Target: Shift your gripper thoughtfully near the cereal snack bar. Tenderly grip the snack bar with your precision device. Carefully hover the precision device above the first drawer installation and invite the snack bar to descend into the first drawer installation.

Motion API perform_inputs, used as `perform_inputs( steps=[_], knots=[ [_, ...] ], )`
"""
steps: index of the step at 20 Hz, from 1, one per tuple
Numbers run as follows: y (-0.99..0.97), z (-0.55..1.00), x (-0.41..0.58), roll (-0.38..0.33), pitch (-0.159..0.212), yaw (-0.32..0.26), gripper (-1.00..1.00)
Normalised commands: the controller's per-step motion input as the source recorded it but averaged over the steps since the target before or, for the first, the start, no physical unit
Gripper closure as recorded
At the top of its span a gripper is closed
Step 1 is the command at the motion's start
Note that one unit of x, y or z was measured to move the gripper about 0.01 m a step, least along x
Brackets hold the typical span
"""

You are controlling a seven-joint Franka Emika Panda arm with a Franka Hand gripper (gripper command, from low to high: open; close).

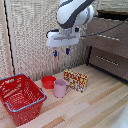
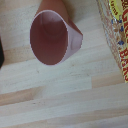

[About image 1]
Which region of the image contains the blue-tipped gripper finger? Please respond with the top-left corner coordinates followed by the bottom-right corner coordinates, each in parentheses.
top-left (52, 46), bottom-right (59, 58)
top-left (65, 45), bottom-right (72, 56)

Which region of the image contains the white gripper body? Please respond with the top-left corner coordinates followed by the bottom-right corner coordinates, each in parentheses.
top-left (45, 26), bottom-right (82, 49)

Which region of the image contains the yellow red cereal snack box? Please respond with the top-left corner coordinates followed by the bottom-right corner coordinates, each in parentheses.
top-left (63, 69), bottom-right (90, 93)

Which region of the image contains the brown drawer cabinet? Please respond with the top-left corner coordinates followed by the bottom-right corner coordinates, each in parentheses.
top-left (83, 9), bottom-right (128, 82)

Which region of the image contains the red plastic bowl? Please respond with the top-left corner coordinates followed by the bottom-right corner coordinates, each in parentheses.
top-left (41, 75), bottom-right (58, 90)

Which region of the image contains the pink plastic mug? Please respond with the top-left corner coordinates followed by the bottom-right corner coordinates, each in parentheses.
top-left (53, 78), bottom-right (72, 99)

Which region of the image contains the red shopping basket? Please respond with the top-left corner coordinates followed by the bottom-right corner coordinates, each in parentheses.
top-left (0, 73), bottom-right (48, 127)

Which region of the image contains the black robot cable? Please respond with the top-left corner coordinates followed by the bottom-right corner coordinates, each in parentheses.
top-left (80, 19), bottom-right (128, 38)

